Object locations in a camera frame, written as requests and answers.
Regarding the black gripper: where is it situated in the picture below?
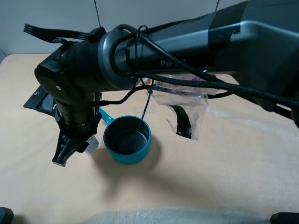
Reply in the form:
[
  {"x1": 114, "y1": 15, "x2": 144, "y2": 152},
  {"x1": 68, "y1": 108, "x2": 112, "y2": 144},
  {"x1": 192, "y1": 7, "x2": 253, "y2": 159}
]
[{"x1": 52, "y1": 93, "x2": 102, "y2": 167}]

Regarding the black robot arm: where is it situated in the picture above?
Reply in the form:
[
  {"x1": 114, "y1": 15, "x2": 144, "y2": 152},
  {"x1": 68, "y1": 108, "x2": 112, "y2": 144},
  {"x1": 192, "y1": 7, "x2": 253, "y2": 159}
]
[{"x1": 24, "y1": 0, "x2": 299, "y2": 166}]

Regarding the teal saucepan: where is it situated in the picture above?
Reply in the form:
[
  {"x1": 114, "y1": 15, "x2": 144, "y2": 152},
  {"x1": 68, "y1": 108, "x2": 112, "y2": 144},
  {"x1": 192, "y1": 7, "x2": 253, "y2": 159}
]
[{"x1": 100, "y1": 108, "x2": 152, "y2": 165}]

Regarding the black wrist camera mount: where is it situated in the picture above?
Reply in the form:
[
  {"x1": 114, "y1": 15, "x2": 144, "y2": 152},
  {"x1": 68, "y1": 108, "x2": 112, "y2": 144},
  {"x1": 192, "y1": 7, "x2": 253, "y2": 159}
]
[{"x1": 23, "y1": 85, "x2": 56, "y2": 117}]

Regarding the black cable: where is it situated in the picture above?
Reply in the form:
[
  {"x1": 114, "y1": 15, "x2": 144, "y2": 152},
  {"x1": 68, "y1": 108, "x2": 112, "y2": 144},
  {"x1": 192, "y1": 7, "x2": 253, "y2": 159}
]
[{"x1": 90, "y1": 24, "x2": 299, "y2": 108}]

